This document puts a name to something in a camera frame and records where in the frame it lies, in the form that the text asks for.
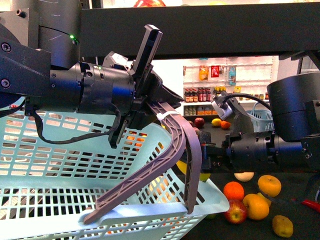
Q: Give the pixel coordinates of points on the small blue plastic basket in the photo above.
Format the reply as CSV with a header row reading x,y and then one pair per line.
x,y
261,119

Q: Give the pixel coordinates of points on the yellow apple right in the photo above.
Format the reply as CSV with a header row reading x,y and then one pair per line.
x,y
270,185

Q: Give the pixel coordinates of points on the dark red apple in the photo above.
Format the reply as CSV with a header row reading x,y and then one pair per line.
x,y
199,122

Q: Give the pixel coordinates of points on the small yellow brown fruit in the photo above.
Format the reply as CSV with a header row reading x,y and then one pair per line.
x,y
282,226

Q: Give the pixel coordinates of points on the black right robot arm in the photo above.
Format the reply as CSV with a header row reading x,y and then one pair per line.
x,y
295,106

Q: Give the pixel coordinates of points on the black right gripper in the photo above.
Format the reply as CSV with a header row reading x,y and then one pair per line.
x,y
245,150

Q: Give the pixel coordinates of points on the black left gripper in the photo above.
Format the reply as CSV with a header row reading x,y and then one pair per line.
x,y
87,88

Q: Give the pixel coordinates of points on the white pear with stem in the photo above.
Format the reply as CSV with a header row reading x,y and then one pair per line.
x,y
244,176

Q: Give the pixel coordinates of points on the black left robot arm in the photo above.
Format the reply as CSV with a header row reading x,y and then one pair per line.
x,y
48,84

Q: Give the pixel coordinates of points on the yellow lemon middle shelf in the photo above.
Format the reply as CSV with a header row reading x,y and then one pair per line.
x,y
216,122

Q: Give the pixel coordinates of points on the orange mandarin front shelf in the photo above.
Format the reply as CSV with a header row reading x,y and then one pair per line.
x,y
234,191

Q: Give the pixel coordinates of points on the white background grocery shelf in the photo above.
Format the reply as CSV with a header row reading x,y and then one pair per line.
x,y
203,77

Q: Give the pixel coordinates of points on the large red apple top shelf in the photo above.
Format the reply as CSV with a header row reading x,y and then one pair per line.
x,y
148,3

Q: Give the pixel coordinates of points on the red chili pepper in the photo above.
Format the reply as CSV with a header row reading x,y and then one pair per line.
x,y
311,204

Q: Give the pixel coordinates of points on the orange beside lemon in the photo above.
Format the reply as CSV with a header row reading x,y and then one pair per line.
x,y
225,125

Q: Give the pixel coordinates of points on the red yellow apple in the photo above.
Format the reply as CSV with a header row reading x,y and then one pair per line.
x,y
237,212

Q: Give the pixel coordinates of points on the yellow orange fruit front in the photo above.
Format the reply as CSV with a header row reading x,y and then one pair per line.
x,y
257,208

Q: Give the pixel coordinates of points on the grey basket handle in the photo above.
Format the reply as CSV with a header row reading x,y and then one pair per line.
x,y
182,135

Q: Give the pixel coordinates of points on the light teal shopping basket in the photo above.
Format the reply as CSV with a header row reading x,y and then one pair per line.
x,y
47,190

